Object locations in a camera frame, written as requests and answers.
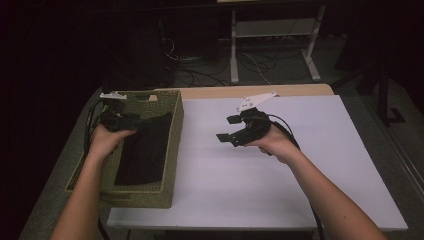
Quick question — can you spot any dark metal stand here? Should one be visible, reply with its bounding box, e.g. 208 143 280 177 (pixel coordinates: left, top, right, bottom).
375 63 407 127

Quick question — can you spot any white metal stand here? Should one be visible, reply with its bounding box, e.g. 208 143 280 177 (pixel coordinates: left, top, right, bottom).
229 4 327 85

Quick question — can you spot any person's left hand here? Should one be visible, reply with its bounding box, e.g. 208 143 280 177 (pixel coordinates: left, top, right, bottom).
87 124 138 162

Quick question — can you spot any white board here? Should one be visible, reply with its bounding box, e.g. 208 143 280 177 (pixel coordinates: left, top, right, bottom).
107 94 408 231

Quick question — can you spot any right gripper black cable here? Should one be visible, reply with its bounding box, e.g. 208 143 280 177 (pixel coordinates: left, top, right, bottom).
267 113 325 240

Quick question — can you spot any black cloth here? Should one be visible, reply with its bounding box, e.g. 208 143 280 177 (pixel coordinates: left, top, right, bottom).
114 112 174 187

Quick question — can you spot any person's right hand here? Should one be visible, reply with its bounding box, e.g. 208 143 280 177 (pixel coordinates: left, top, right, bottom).
245 124 302 165

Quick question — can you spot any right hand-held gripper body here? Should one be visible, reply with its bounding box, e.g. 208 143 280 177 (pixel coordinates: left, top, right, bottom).
229 91 279 148

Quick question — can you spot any tangle of floor cables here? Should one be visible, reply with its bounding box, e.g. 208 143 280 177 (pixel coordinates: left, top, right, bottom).
162 36 303 88

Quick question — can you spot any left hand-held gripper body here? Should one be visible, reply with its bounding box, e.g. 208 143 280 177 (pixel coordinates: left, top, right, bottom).
99 91 142 133

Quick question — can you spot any green woven basket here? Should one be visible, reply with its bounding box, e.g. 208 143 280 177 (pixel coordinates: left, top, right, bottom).
64 89 185 210

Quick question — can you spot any wooden table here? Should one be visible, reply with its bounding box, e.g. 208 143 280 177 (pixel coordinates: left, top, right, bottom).
154 83 335 100

